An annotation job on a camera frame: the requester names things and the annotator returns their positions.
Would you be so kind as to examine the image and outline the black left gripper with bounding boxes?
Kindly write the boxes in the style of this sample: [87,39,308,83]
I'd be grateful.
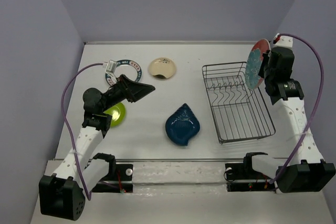
[101,74,155,112]

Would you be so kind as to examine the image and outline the white plate with patterned rim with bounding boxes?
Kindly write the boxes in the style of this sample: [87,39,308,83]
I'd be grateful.
[105,59,142,86]

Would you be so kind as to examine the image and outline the lime green plate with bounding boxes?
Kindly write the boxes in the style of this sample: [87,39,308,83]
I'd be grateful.
[104,102,126,127]

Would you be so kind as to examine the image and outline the red plate with teal flower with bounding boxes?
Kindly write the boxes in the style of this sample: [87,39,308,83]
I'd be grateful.
[245,39,270,90]

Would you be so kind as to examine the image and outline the cream beige plate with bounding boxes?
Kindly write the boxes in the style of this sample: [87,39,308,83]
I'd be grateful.
[148,57,177,80]

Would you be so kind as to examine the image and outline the blue shell-shaped dish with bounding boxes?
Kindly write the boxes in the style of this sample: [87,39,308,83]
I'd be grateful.
[165,103,201,147]

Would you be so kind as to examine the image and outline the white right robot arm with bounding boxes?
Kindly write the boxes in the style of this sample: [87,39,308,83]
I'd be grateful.
[112,48,335,193]

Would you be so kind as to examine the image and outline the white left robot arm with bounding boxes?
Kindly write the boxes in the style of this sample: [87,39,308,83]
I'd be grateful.
[38,75,155,221]

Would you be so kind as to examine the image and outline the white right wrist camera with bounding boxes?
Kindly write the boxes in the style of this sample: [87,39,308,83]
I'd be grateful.
[271,34,293,50]

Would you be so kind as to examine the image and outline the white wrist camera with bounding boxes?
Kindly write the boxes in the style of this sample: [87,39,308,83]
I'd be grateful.
[103,60,118,73]
[271,34,293,50]

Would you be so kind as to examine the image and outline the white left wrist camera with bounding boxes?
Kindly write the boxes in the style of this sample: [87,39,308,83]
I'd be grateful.
[103,60,118,73]

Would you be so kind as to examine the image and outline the dark wire dish rack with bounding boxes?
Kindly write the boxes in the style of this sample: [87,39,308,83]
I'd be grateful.
[202,61,276,144]

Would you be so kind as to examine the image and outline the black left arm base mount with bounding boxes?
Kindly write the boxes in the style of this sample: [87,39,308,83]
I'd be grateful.
[92,163,133,193]

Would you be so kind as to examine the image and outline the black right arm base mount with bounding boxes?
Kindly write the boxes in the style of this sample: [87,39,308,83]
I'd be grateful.
[223,163,278,192]

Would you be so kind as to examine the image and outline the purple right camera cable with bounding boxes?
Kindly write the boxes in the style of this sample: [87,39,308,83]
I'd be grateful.
[269,33,324,184]

